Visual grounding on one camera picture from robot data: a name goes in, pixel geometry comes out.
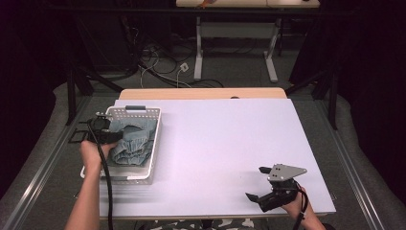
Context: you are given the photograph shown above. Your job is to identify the person's camouflage pants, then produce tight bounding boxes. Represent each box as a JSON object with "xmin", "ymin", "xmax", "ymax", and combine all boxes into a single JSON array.
[{"xmin": 140, "ymin": 218, "xmax": 269, "ymax": 230}]

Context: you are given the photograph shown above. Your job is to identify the white table board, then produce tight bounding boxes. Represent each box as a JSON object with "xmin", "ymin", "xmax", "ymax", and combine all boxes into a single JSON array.
[{"xmin": 99, "ymin": 98, "xmax": 337, "ymax": 219}]

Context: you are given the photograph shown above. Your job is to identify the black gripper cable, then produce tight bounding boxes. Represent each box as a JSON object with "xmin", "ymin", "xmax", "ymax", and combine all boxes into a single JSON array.
[
  {"xmin": 291, "ymin": 181, "xmax": 310, "ymax": 230},
  {"xmin": 79, "ymin": 119, "xmax": 115, "ymax": 230}
]

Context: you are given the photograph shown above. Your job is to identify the white-framed desk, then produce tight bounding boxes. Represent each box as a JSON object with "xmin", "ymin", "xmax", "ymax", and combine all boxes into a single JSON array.
[{"xmin": 175, "ymin": 0, "xmax": 321, "ymax": 83}]

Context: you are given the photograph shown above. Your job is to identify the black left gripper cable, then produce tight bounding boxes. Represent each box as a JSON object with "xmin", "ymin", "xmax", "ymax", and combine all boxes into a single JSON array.
[{"xmin": 79, "ymin": 119, "xmax": 115, "ymax": 230}]

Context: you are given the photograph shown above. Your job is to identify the light wooden table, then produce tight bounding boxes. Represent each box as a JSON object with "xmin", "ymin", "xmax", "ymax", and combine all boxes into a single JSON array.
[{"xmin": 99, "ymin": 87, "xmax": 329, "ymax": 222}]

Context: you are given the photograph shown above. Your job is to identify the person's left hand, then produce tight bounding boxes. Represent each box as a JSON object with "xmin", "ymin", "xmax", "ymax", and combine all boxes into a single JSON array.
[{"xmin": 79, "ymin": 139, "xmax": 119, "ymax": 171}]

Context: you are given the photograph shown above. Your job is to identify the white floor cable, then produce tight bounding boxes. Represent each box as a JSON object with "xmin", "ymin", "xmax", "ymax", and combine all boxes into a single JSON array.
[{"xmin": 139, "ymin": 51, "xmax": 192, "ymax": 89}]

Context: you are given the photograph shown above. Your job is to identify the black metal stand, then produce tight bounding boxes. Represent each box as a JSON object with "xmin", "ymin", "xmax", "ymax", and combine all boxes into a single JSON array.
[
  {"xmin": 65, "ymin": 61, "xmax": 124, "ymax": 127},
  {"xmin": 284, "ymin": 63, "xmax": 340, "ymax": 130}
]

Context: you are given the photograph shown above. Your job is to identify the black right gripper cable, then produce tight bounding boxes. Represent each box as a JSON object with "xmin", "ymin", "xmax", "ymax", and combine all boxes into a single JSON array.
[{"xmin": 291, "ymin": 181, "xmax": 310, "ymax": 230}]

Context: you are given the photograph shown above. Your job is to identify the black floor cable bundle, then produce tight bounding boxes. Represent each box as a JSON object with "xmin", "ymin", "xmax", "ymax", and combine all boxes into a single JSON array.
[{"xmin": 127, "ymin": 18, "xmax": 225, "ymax": 89}]

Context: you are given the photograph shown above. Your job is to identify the person's right hand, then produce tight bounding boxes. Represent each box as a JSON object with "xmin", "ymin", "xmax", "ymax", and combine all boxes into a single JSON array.
[{"xmin": 281, "ymin": 187, "xmax": 310, "ymax": 222}]

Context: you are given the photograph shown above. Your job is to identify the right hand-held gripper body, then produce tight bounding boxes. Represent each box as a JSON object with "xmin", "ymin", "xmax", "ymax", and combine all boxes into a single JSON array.
[{"xmin": 258, "ymin": 163, "xmax": 308, "ymax": 214}]

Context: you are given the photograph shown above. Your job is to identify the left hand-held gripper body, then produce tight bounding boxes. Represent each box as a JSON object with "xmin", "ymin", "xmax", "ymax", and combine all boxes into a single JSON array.
[{"xmin": 86, "ymin": 111, "xmax": 124, "ymax": 145}]

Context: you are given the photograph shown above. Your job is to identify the aluminium floor rail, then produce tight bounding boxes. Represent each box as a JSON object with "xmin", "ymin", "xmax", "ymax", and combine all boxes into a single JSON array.
[
  {"xmin": 314, "ymin": 101, "xmax": 396, "ymax": 230},
  {"xmin": 1, "ymin": 95, "xmax": 92, "ymax": 230}
]

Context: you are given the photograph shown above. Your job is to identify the white perforated plastic basket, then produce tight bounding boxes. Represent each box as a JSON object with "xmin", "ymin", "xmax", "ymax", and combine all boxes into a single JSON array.
[{"xmin": 79, "ymin": 104, "xmax": 162, "ymax": 186}]

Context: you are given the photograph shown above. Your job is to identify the light blue denim shorts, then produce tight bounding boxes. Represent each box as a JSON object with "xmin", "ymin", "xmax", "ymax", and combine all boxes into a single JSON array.
[{"xmin": 106, "ymin": 118, "xmax": 158, "ymax": 167}]

